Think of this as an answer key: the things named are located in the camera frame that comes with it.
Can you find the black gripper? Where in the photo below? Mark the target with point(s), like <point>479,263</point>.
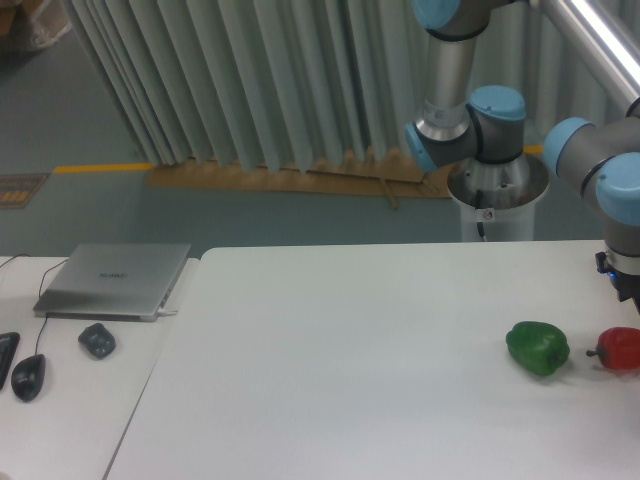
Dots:
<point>626,285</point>

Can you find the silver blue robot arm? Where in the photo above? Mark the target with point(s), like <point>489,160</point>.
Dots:
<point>480,133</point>

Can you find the red bell pepper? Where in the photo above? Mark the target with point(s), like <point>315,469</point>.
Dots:
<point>618,349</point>

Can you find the green bell pepper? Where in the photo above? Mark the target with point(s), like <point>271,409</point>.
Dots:
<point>540,348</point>

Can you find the pale green curtain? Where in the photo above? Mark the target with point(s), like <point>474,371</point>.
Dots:
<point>259,82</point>

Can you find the white usb plug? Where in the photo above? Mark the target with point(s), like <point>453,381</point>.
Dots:
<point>166,313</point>

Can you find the silver closed laptop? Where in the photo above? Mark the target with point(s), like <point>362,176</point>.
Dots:
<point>128,281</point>

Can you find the black earbuds case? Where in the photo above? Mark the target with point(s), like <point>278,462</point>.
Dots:
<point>97,340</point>

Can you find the black computer mouse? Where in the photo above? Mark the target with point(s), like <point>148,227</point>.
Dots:
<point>27,378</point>

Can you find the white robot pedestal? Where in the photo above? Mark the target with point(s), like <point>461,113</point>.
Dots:
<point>497,203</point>

